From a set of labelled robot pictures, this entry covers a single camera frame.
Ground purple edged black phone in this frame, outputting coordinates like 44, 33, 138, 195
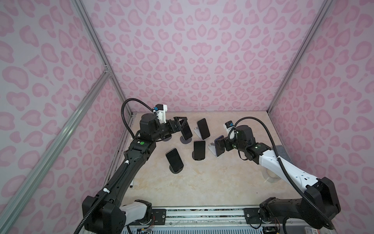
214, 135, 226, 157

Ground silver folding phone stand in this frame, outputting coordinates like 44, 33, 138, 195
208, 142, 218, 158

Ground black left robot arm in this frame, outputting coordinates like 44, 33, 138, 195
75, 113, 188, 234

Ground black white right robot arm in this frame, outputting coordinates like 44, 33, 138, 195
216, 121, 341, 230

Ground grey round stand back left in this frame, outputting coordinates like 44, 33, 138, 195
162, 135, 172, 141

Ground grey round stand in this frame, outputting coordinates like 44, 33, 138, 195
162, 135, 172, 141
180, 136, 192, 144

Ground grey round stand middle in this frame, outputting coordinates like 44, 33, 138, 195
180, 136, 192, 144

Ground black stand centre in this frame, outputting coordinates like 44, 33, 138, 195
192, 151, 206, 161

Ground black round stand front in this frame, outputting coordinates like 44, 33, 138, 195
169, 165, 183, 174

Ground grey felt pad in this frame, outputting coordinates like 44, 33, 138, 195
276, 145, 290, 160

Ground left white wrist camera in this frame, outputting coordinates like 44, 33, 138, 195
153, 104, 168, 123

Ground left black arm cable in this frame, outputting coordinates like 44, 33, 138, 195
121, 97, 155, 139

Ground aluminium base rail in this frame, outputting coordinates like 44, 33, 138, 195
78, 204, 337, 234

